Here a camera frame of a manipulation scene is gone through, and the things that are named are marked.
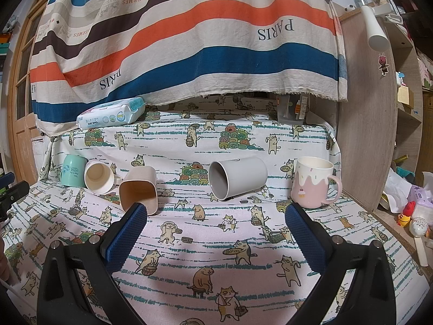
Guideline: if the white and purple mug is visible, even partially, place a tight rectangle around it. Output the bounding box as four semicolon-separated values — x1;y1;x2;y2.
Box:
84;160;122;194

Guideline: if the mint green cup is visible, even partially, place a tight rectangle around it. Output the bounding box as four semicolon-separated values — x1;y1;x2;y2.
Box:
60;154;88;188

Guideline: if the beige square cup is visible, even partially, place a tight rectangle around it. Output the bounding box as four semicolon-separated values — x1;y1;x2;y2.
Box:
119;166;159;215

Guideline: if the grey cylindrical cup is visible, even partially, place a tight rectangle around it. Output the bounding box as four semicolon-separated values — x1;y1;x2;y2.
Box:
208;157;268;200

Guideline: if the wooden door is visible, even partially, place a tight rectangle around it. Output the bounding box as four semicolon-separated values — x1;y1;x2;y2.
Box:
7;0;48;184

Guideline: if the white round toy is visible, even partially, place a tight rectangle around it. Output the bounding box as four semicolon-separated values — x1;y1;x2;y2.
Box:
409;217;429;267

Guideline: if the red yellow toy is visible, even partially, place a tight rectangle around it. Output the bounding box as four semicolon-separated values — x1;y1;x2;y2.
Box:
397;201;416;227

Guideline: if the pink cupcake mug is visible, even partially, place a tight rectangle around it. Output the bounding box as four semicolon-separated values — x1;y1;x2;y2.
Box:
291;156;343;209

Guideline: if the wet wipes pack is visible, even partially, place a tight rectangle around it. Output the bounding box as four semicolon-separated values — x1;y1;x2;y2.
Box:
76;96;145;130

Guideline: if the wooden shelf unit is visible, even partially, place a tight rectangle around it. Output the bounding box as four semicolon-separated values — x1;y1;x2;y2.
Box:
336;4;433;275

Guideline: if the striped Paris cloth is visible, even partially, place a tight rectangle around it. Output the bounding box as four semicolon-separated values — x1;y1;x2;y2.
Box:
29;0;347;136

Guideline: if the cartoon sticker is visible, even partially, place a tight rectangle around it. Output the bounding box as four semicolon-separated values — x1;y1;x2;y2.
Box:
378;53;389;76

